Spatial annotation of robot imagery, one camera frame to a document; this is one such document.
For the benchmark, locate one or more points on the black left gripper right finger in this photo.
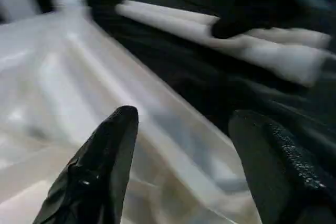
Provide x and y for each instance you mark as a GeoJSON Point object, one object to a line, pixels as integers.
{"type": "Point", "coordinates": [283, 182]}

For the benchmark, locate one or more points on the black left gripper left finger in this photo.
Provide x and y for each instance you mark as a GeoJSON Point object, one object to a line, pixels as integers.
{"type": "Point", "coordinates": [97, 171]}

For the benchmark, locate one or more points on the white plastic table top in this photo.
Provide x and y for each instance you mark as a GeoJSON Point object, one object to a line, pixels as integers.
{"type": "Point", "coordinates": [52, 77]}

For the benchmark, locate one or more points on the black work mat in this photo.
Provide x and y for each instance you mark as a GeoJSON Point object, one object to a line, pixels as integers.
{"type": "Point", "coordinates": [183, 64]}

